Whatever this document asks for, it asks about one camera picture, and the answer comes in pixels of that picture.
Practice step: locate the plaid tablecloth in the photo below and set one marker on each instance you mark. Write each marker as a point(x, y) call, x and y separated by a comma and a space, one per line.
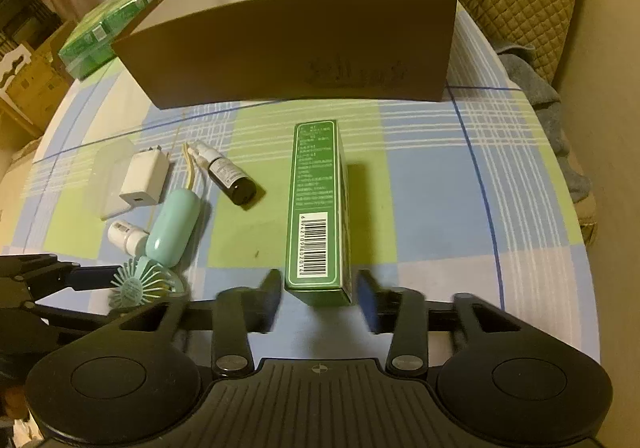
point(464, 195)

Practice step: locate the mint green handheld fan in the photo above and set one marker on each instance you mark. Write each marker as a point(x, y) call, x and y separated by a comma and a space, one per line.
point(143, 280)

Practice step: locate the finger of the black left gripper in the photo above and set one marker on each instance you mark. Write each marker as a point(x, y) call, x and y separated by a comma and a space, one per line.
point(32, 277)

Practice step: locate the green shrink-wrapped box pack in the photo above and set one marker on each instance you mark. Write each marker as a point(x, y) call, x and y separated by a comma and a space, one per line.
point(89, 46)

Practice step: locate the small white bottle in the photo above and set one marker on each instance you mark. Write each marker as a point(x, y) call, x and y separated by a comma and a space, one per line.
point(128, 238)

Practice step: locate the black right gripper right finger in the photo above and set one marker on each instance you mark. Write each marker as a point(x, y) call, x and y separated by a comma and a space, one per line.
point(409, 318)

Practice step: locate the brown cardboard carton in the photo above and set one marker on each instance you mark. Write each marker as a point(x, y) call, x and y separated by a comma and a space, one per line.
point(35, 81)

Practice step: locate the brown cardboard storage box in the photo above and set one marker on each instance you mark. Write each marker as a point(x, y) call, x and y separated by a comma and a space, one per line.
point(193, 52)

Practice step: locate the clear plastic container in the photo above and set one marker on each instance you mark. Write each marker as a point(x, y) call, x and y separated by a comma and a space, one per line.
point(109, 169)

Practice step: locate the dark brown spray bottle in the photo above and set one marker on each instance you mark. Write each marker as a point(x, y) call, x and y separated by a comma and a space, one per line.
point(229, 178)

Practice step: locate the grey cloth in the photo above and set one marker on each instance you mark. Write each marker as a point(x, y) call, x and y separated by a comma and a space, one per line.
point(546, 103)

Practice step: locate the green medicine box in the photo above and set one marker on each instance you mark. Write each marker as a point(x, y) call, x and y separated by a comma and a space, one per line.
point(317, 265)

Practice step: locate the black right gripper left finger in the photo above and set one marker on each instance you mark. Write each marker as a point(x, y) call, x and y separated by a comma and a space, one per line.
point(146, 335)

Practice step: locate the white cube USB charger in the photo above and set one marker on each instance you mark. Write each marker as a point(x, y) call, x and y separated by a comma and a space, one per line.
point(145, 177)

